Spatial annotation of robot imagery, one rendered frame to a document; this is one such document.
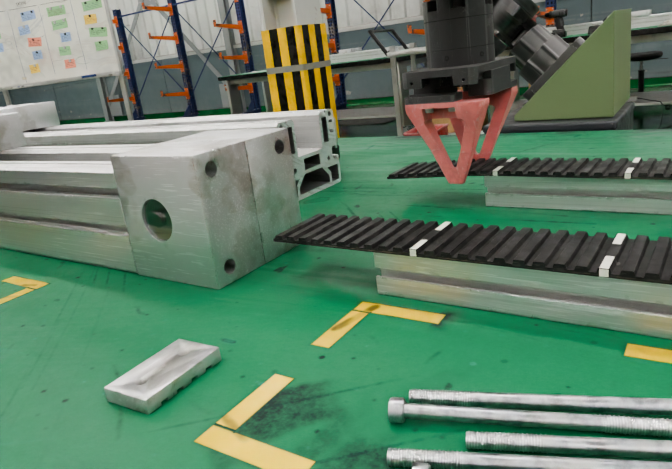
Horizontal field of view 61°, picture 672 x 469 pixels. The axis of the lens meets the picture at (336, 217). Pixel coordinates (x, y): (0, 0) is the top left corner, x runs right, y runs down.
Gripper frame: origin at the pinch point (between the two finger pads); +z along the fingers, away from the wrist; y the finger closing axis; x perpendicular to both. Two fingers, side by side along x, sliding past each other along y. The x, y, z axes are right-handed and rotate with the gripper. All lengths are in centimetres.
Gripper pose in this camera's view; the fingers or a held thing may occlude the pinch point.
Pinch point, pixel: (467, 167)
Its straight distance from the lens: 53.3
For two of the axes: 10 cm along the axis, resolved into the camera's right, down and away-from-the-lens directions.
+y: -5.6, 3.0, -7.7
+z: 1.3, 9.5, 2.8
